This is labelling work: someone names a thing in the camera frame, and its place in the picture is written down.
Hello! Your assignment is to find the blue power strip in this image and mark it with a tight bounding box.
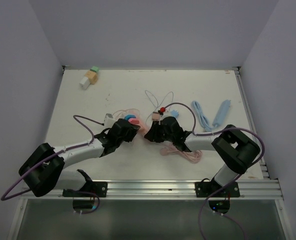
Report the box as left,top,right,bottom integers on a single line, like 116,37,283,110
212,99,231,128

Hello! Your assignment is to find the white plug cube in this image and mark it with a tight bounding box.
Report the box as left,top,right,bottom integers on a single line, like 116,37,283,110
79,76,90,90

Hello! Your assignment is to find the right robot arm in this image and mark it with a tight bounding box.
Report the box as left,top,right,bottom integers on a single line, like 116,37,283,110
144,116,264,197

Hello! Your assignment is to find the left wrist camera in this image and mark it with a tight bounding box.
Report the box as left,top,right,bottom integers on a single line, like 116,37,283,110
103,113,116,128

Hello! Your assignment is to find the pink power strip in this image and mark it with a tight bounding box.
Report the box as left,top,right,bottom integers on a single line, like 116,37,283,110
138,119,150,136

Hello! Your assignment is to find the cyan plug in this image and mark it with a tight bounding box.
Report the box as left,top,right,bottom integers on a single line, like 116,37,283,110
124,114,136,120

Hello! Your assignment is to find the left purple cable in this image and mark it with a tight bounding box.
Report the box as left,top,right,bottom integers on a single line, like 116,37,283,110
0,114,106,201

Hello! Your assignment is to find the hot pink plug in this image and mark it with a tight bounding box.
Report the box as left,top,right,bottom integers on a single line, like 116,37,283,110
128,118,140,125

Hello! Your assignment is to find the thin pink usb cable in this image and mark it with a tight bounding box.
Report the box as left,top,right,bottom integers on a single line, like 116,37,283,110
111,108,141,120

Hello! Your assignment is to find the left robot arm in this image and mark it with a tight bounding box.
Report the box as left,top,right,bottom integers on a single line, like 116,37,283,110
18,118,140,197

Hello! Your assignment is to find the blue power strip cord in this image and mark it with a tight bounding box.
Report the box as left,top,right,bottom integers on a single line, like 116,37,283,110
190,100,215,133

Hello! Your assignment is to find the aluminium front rail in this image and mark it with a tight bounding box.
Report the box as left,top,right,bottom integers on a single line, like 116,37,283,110
20,178,281,201

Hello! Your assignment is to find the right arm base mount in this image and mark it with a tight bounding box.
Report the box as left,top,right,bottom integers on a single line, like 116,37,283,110
194,178,241,198

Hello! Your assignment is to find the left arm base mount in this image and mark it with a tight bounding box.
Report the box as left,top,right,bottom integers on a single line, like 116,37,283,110
58,169,108,198

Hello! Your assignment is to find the tan plug cube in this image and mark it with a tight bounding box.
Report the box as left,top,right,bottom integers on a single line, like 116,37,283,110
84,70,98,85

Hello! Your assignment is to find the green plug cube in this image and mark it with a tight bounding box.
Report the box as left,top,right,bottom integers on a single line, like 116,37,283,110
90,66,99,73

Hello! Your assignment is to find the pink power strip cord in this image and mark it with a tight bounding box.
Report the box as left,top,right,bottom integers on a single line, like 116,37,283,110
159,146,203,165

